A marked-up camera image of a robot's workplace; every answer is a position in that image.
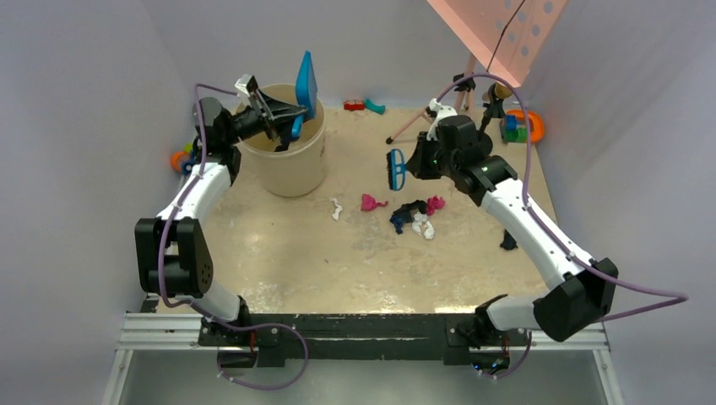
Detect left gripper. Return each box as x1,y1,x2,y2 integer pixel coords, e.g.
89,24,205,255
223,89,309,147

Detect blue hand brush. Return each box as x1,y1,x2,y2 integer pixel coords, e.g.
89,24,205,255
386,148,406,192

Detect blue dustpan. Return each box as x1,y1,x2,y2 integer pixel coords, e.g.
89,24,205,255
290,50,317,141

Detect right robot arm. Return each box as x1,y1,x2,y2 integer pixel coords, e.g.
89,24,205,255
405,115,619,343

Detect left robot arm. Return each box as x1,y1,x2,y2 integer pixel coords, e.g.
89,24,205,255
134,89,316,345

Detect long black paper strip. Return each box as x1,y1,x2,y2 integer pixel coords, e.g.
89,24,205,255
274,140,290,153

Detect small pink paper scrap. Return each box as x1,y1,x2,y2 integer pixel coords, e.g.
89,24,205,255
426,196,446,216

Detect beige plastic bucket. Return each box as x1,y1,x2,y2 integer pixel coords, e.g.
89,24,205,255
238,103,327,197

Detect black twisted paper scrap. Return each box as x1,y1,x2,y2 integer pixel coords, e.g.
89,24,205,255
389,200,427,224

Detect white scrap left of dustpan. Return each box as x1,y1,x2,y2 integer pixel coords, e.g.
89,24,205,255
411,212,435,240

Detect dark blue paper scrap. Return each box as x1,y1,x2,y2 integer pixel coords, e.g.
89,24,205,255
389,216,404,235

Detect red toy block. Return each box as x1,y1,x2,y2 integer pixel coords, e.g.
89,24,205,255
343,100,366,111

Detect large pink paper ball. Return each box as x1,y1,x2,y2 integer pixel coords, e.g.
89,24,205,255
361,193,388,212

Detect black microphone stand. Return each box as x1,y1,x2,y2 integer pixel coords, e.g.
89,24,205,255
478,83,513,135

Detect green blue toy blocks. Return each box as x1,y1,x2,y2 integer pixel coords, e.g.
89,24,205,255
500,115,527,143

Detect orange wheeled toy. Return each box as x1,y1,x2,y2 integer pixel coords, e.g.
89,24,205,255
170,143,195,176

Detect white paper scrap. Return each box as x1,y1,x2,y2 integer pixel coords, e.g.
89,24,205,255
329,197,343,221

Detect black scrap behind dustpan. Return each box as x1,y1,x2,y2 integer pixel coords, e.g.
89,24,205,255
500,229,518,251

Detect pink music stand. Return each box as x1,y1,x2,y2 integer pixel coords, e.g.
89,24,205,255
385,0,569,145

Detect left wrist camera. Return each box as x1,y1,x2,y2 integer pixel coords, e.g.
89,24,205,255
235,73,259,104

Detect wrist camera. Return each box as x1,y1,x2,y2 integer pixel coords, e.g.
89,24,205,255
426,98,458,142
235,73,259,104

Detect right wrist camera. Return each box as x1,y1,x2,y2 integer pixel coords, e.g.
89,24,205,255
426,98,458,142

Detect orange ring toy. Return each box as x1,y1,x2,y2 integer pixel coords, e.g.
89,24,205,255
506,109,545,143

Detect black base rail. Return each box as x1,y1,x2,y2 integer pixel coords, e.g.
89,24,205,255
198,313,527,370

